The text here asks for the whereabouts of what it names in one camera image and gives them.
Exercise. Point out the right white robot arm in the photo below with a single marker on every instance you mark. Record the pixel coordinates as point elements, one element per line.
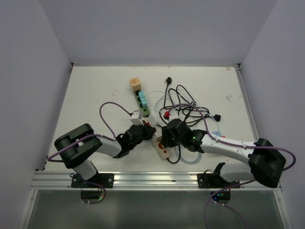
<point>261,159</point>

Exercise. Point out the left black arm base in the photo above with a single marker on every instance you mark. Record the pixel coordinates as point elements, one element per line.
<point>100,180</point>

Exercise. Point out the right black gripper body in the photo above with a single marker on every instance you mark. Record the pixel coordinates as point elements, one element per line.
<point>177,141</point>

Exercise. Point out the black square plug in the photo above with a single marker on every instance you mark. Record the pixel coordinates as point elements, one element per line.
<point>217,117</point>

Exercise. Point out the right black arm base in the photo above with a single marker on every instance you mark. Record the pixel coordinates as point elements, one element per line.
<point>208,179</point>

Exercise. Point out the black three-pin plug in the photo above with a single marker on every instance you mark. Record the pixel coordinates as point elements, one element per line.
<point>168,80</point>

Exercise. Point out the blue round socket base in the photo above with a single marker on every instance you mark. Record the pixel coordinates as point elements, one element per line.
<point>217,133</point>

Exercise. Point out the aluminium front rail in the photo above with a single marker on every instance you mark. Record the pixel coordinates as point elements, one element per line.
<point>61,180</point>

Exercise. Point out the yellow plug adapter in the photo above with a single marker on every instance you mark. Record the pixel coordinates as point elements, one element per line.
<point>158,139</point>

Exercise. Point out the green power strip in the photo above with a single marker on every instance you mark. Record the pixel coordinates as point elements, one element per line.
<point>145,111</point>

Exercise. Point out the beige red power strip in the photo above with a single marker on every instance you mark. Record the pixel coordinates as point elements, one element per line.
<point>163,153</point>

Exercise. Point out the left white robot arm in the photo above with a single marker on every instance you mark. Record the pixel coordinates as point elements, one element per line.
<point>75,147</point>

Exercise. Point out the lower teal plug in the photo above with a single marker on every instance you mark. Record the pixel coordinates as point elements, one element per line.
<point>144,103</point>

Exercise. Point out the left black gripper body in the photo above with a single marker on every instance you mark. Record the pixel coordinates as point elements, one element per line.
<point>135,144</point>

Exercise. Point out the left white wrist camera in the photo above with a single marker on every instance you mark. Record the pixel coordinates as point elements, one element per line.
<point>136,117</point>

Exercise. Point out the orange cube adapter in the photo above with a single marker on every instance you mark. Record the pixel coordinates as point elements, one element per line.
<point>135,84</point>

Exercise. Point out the white charger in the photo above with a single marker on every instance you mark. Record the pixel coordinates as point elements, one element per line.
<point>152,121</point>

